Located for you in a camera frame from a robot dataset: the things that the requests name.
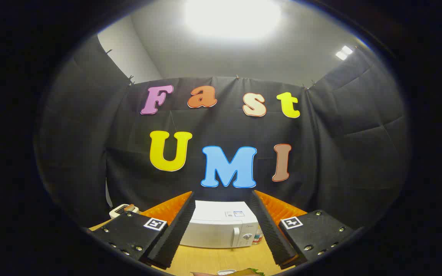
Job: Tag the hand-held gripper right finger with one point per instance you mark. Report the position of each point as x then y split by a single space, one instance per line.
272 234

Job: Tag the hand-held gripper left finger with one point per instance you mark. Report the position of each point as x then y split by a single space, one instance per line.
175 234

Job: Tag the white microwave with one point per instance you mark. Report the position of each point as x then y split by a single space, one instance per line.
217 230

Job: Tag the brown bread lettuce sandwich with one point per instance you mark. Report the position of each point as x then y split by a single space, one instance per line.
244 273

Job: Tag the clear plastic water bottle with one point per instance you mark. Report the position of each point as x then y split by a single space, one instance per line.
259 237

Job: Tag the toast slice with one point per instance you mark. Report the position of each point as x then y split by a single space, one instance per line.
129 207

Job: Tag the white toaster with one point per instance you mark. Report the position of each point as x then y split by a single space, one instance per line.
118 210

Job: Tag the black backdrop cloth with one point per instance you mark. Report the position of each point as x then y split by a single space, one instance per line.
90 153

